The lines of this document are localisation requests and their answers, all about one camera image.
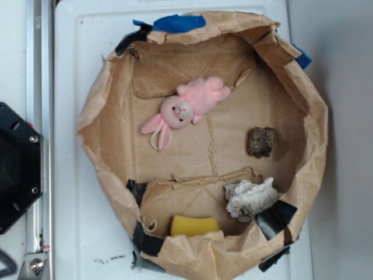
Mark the yellow sponge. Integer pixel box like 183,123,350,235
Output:
170,215,220,237

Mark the pink plush bunny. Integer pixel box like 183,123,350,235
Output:
140,77,231,152

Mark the brown rough rock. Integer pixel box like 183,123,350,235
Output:
247,127,277,159

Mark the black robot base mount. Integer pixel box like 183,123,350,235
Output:
1,102,42,235

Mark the crumpled white paper towel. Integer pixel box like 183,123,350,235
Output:
224,177,283,223

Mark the brown paper bag tray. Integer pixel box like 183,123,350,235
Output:
77,11,328,279

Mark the aluminium extrusion rail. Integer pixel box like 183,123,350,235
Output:
18,1,56,279

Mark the white plastic board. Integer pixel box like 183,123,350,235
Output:
53,0,315,280

